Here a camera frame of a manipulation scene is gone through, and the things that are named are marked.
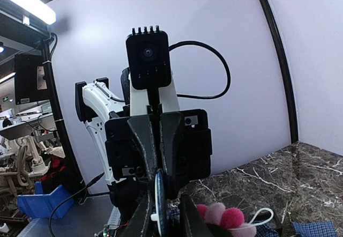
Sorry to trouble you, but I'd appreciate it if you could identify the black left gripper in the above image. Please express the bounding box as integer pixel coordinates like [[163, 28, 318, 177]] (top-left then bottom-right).
[[105, 109, 212, 197]]

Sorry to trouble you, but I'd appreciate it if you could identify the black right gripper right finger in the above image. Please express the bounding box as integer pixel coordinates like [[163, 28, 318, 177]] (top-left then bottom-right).
[[179, 194, 212, 237]]

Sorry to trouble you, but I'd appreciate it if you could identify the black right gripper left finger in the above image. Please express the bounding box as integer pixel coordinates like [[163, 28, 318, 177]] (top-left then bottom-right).
[[122, 194, 153, 237]]

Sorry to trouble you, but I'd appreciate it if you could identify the pink pompom brooch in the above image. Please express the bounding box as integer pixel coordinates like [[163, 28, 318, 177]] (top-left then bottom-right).
[[150, 168, 274, 237]]

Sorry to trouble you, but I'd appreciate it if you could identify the blue checked shirt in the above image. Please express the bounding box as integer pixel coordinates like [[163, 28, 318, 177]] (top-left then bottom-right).
[[166, 207, 339, 237]]

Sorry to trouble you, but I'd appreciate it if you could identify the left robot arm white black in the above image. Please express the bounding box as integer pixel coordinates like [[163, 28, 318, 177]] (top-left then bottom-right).
[[75, 69, 212, 219]]

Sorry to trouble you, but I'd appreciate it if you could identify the blue plastic bin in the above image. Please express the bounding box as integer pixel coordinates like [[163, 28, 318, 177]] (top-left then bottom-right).
[[17, 182, 71, 219]]

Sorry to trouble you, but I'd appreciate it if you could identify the ceiling strip light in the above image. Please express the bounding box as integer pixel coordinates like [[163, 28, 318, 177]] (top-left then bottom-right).
[[10, 0, 56, 25]]

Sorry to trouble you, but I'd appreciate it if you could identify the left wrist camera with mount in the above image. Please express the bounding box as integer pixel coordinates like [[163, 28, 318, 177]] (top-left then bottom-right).
[[125, 25, 180, 116]]

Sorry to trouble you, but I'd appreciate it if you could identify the left camera black cable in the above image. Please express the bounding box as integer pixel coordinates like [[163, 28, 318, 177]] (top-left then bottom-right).
[[168, 40, 231, 99]]

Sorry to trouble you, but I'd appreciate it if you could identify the left black frame post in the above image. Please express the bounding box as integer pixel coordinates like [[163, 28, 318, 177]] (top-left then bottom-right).
[[40, 33, 85, 194]]

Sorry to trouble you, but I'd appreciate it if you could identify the black frame post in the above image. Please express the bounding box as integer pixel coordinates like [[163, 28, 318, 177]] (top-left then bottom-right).
[[259, 0, 299, 143], [40, 33, 85, 194]]

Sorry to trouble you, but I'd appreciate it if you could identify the black wall monitor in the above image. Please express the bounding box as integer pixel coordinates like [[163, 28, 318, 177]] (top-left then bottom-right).
[[14, 54, 49, 105]]

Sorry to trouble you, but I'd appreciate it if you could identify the right black frame post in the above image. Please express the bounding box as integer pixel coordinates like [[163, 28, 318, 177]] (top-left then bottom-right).
[[259, 0, 299, 143]]

